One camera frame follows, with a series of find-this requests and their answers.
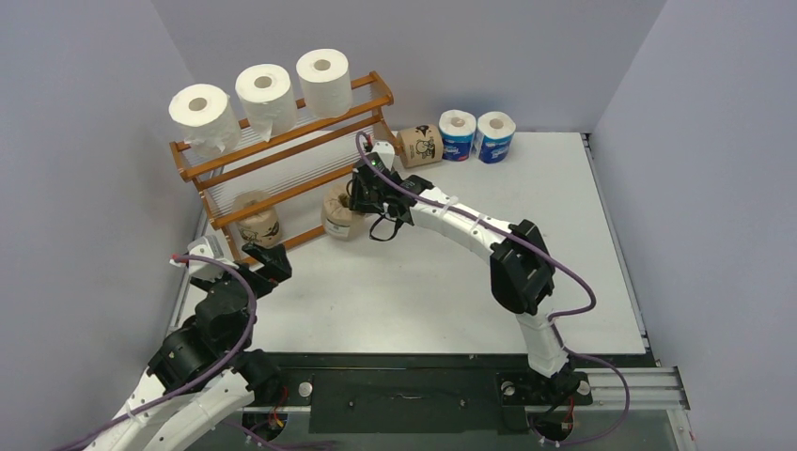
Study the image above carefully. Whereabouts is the brown roll black print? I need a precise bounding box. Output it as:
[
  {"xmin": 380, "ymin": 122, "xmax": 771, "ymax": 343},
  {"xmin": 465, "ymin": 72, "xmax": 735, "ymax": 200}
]
[{"xmin": 233, "ymin": 191, "xmax": 282, "ymax": 248}]

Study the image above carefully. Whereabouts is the brown roll plain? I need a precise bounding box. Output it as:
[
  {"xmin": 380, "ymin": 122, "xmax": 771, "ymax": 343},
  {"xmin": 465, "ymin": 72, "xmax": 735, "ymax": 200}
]
[{"xmin": 321, "ymin": 183, "xmax": 365, "ymax": 241}]

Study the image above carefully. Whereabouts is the orange wooden tiered shelf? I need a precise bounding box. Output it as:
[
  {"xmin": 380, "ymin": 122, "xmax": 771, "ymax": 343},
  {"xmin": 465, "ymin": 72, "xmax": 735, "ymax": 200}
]
[{"xmin": 169, "ymin": 71, "xmax": 397, "ymax": 260}]

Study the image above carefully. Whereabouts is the white toilet paper roll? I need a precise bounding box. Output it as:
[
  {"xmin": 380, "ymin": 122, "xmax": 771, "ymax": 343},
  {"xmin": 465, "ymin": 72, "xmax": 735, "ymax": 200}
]
[
  {"xmin": 168, "ymin": 84, "xmax": 242, "ymax": 159},
  {"xmin": 296, "ymin": 49, "xmax": 353, "ymax": 118},
  {"xmin": 235, "ymin": 64, "xmax": 298, "ymax": 142}
]

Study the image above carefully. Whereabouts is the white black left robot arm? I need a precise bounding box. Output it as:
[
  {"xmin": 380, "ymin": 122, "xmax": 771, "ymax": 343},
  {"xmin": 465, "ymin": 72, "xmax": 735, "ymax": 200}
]
[{"xmin": 74, "ymin": 238, "xmax": 292, "ymax": 450}]

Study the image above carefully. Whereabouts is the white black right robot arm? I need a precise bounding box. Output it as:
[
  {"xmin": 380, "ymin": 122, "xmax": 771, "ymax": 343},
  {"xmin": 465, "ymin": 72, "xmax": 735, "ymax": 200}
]
[{"xmin": 351, "ymin": 153, "xmax": 591, "ymax": 406}]

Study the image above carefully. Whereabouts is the brown wrapped roll with cartoon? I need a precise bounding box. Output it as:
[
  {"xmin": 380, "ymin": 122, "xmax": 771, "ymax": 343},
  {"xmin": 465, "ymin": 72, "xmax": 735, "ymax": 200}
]
[{"xmin": 397, "ymin": 124, "xmax": 444, "ymax": 169}]

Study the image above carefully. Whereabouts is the blue wrapped toilet roll left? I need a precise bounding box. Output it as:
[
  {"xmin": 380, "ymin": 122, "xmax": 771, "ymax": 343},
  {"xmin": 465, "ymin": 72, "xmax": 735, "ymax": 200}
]
[{"xmin": 438, "ymin": 110, "xmax": 477, "ymax": 162}]

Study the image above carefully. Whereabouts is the blue wrapped toilet roll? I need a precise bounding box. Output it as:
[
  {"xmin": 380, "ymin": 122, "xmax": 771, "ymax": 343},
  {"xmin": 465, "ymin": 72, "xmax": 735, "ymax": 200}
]
[
  {"xmin": 473, "ymin": 111, "xmax": 516, "ymax": 163},
  {"xmin": 438, "ymin": 110, "xmax": 477, "ymax": 162}
]

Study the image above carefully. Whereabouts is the blue wrapped toilet roll right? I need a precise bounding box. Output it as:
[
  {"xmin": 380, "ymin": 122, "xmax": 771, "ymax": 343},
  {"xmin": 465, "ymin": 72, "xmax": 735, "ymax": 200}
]
[{"xmin": 473, "ymin": 111, "xmax": 516, "ymax": 163}]

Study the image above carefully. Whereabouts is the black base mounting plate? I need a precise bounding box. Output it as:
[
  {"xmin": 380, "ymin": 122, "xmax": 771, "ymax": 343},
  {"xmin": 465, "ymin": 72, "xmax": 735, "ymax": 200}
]
[{"xmin": 155, "ymin": 351, "xmax": 658, "ymax": 435}]

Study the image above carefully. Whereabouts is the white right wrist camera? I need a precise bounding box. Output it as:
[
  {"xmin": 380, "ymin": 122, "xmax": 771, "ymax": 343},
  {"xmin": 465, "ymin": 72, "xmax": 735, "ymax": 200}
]
[{"xmin": 368, "ymin": 140, "xmax": 396, "ymax": 170}]

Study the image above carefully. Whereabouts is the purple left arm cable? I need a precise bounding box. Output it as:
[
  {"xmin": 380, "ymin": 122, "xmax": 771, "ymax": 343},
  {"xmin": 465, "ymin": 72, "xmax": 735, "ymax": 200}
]
[{"xmin": 55, "ymin": 254, "xmax": 338, "ymax": 451}]

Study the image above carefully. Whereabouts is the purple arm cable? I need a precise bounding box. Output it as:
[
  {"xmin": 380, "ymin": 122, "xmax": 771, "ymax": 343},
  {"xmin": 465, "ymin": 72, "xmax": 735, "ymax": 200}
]
[
  {"xmin": 55, "ymin": 254, "xmax": 338, "ymax": 451},
  {"xmin": 354, "ymin": 131, "xmax": 632, "ymax": 448}
]

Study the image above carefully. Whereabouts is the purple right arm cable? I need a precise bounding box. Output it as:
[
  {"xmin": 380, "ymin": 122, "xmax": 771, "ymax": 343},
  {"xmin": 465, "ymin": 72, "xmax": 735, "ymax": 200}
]
[{"xmin": 354, "ymin": 131, "xmax": 632, "ymax": 448}]

